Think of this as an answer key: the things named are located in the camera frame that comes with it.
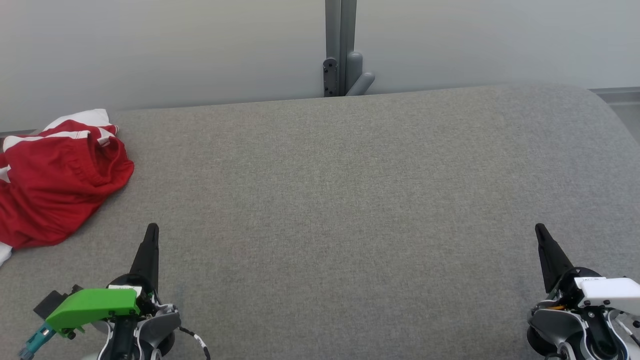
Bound black post bracket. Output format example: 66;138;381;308
322;57;340;98

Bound teal left camera cable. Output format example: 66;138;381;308
19;322;57;360

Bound grey metal post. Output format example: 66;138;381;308
325;0;359;97

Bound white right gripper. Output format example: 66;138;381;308
534;223;640;317

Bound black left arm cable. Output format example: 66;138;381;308
177;326;212;360

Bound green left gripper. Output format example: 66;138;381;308
45;223;161;339

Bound grey tube handle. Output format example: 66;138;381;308
345;50;376;97

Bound red white shorts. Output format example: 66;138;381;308
0;109;135;250

